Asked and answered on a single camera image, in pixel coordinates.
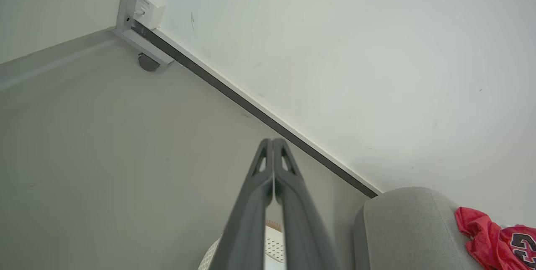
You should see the grey fabric sofa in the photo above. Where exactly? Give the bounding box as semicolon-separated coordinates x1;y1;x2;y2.
353;186;491;270

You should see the grey metal frame leg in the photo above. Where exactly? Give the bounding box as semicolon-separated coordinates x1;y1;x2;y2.
112;0;175;66

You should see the red and white jersey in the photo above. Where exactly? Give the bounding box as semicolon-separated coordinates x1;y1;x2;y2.
455;207;536;270

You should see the white wall socket box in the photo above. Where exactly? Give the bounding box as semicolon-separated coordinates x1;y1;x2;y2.
133;0;165;30

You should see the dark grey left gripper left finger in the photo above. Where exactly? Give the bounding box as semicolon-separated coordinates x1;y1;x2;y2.
209;138;274;270

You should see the black caster wheel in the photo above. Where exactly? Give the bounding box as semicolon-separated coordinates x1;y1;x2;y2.
138;52;162;72

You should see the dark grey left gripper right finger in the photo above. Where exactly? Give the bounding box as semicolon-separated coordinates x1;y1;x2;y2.
273;138;340;270

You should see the black and white baseboard strip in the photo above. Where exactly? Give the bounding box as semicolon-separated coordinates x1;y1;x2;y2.
131;19;382;199

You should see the white plastic laundry basket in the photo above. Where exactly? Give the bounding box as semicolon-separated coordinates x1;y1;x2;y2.
197;219;289;270

